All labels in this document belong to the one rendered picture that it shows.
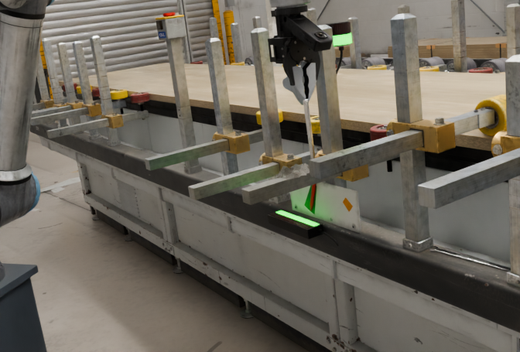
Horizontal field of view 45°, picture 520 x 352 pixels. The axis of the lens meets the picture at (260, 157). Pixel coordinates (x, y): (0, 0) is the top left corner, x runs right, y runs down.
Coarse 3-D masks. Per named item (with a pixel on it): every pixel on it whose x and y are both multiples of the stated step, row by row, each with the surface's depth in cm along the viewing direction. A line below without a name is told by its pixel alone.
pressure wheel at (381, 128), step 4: (384, 124) 155; (372, 128) 151; (376, 128) 151; (380, 128) 152; (384, 128) 151; (372, 132) 150; (376, 132) 149; (380, 132) 148; (384, 132) 148; (372, 136) 150; (376, 136) 149; (380, 136) 148; (384, 136) 148; (372, 140) 151; (388, 160) 153; (388, 164) 153; (388, 168) 153
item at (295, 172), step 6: (282, 168) 137; (288, 168) 138; (294, 168) 137; (300, 168) 137; (306, 168) 138; (276, 174) 139; (282, 174) 137; (288, 174) 137; (294, 174) 134; (300, 174) 135
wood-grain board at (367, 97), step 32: (160, 64) 419; (192, 64) 390; (128, 96) 297; (160, 96) 267; (192, 96) 250; (256, 96) 229; (288, 96) 220; (352, 96) 204; (384, 96) 197; (448, 96) 184; (480, 96) 178; (352, 128) 168
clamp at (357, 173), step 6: (318, 156) 150; (354, 168) 141; (360, 168) 142; (366, 168) 143; (342, 174) 143; (348, 174) 141; (354, 174) 141; (360, 174) 142; (366, 174) 143; (348, 180) 142; (354, 180) 141
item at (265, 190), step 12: (396, 156) 152; (276, 180) 135; (288, 180) 135; (300, 180) 137; (312, 180) 139; (324, 180) 141; (252, 192) 131; (264, 192) 132; (276, 192) 134; (288, 192) 136
